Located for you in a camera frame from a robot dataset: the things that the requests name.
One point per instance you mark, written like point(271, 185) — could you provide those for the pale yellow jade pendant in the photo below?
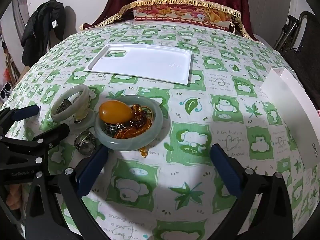
point(81, 113)

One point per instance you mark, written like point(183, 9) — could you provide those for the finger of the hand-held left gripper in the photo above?
point(53, 135)
point(25, 112)

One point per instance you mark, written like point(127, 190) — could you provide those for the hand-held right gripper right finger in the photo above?
point(225, 170)

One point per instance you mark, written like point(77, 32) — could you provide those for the white plastic tray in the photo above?
point(150, 62)

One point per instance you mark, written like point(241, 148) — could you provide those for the green patterned tablecloth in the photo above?
point(175, 120)

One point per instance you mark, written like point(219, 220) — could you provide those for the person's left hand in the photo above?
point(15, 200)

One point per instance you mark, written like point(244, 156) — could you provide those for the black jacket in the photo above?
point(42, 22)

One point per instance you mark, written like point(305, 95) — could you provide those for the red and yellow printed box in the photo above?
point(180, 15)

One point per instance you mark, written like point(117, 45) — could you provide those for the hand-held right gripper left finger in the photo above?
point(91, 172)

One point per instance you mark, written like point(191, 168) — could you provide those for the white plastic object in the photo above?
point(5, 91)

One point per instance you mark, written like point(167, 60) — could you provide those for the grey-green dish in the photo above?
point(75, 89)
point(125, 145)

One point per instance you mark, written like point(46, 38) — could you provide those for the amber egg pendant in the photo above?
point(115, 112)

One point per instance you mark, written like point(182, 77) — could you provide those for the black folding chair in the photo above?
point(307, 55)

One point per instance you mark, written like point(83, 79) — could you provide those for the white cardboard box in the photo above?
point(287, 100)

